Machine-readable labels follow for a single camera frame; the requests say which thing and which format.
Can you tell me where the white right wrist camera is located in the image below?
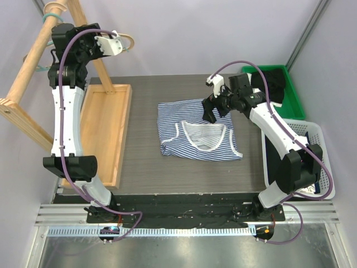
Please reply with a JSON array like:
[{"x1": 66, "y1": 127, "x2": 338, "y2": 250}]
[{"x1": 206, "y1": 74, "x2": 224, "y2": 98}]

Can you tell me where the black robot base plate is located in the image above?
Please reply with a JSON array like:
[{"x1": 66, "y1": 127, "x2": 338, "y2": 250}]
[{"x1": 85, "y1": 193, "x2": 285, "y2": 229}]

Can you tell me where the blue white striped tank top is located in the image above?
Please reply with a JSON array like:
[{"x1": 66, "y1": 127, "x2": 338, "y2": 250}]
[{"x1": 157, "y1": 99, "x2": 243, "y2": 161}]

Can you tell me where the wooden tray base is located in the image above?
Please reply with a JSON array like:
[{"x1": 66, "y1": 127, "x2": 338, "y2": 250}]
[{"x1": 62, "y1": 84, "x2": 132, "y2": 189}]

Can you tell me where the wooden clothes rack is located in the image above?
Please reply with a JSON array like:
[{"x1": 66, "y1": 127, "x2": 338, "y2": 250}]
[{"x1": 1, "y1": 1, "x2": 114, "y2": 152}]

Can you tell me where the white perforated laundry basket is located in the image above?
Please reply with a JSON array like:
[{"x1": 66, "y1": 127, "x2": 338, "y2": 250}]
[{"x1": 261, "y1": 119, "x2": 332, "y2": 198}]

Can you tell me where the green plastic tray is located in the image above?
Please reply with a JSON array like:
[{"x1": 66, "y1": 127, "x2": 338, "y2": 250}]
[{"x1": 258, "y1": 65, "x2": 306, "y2": 120}]

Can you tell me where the white slotted cable duct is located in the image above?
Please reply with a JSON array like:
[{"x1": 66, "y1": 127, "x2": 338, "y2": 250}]
[{"x1": 47, "y1": 225, "x2": 256, "y2": 237}]

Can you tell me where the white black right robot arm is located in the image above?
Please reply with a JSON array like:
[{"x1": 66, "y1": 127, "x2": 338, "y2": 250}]
[{"x1": 202, "y1": 73, "x2": 323, "y2": 221}]

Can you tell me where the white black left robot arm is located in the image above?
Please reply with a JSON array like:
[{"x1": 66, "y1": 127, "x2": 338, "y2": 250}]
[{"x1": 42, "y1": 23, "x2": 123, "y2": 223}]

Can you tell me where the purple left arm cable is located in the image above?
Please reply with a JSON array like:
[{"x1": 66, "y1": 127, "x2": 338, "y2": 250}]
[{"x1": 57, "y1": 29, "x2": 143, "y2": 242}]

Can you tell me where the white printed shirt in basket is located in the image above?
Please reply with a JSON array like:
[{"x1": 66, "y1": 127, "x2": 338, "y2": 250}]
[{"x1": 301, "y1": 184, "x2": 316, "y2": 194}]

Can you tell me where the black garment in tray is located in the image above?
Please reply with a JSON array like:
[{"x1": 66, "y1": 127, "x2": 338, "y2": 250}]
[{"x1": 250, "y1": 68, "x2": 286, "y2": 103}]

